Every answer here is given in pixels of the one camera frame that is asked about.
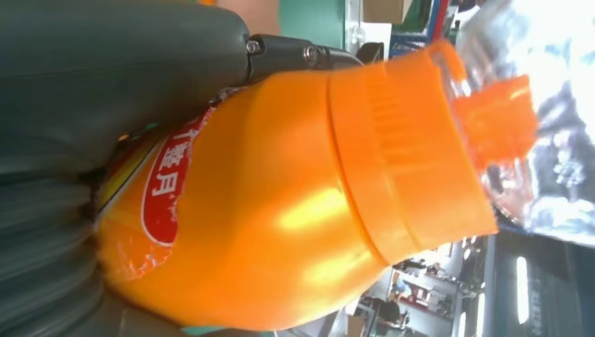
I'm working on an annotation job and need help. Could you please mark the orange detergent bottle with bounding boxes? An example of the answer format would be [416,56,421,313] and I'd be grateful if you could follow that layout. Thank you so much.
[93,0,595,332]

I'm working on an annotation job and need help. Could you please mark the cardboard box with yellow mark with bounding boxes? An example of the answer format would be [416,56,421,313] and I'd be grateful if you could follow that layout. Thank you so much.
[362,0,415,24]

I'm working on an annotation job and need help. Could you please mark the blue metal shelving rack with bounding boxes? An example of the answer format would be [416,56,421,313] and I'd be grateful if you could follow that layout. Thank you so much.
[388,0,461,61]

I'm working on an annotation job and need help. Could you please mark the red metal post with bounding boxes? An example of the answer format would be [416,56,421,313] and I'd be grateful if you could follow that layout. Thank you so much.
[429,0,450,43]

